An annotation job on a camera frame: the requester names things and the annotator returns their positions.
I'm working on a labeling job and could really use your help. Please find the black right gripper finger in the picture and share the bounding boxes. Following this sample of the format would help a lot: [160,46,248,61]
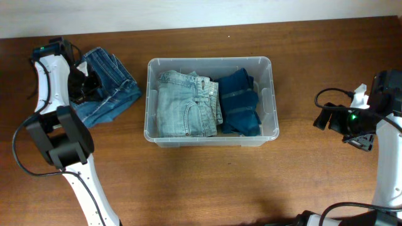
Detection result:
[313,109,332,131]
[342,134,374,152]

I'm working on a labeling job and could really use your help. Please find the dark blue jeans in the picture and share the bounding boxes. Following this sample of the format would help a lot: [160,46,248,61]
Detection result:
[70,47,142,128]

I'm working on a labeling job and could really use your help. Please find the teal blue shirt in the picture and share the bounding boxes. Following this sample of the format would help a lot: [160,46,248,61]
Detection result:
[216,68,261,136]

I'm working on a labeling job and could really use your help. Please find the light blue jeans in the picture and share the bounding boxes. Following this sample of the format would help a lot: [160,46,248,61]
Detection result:
[156,70,223,137]

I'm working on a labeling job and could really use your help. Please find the clear plastic storage bin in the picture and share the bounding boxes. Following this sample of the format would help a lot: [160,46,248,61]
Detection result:
[144,56,280,148]

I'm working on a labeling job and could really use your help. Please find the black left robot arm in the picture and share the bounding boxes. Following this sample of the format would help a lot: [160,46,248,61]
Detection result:
[23,37,121,225]

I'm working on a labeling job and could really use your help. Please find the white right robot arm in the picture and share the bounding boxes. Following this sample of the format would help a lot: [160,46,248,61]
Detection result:
[292,70,401,226]

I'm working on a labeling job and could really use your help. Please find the black right camera cable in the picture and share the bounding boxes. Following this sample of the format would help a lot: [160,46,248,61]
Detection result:
[313,87,402,226]

